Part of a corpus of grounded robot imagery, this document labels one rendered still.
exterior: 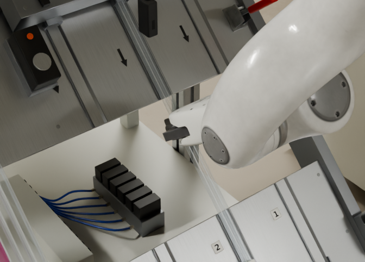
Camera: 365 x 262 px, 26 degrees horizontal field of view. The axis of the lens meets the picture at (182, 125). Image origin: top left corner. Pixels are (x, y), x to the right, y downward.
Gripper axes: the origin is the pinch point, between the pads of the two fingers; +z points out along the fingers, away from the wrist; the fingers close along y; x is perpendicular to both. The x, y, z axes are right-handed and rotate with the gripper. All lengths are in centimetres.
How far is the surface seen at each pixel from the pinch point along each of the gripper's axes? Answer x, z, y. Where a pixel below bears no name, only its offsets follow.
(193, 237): 14.5, -1.6, 5.8
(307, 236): 22.3, -3.0, -11.1
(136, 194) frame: 11.0, 29.7, -3.0
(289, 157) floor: 36, 110, -95
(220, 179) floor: 33, 114, -70
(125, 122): 0, 52, -17
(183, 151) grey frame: 9.4, 40.8, -21.2
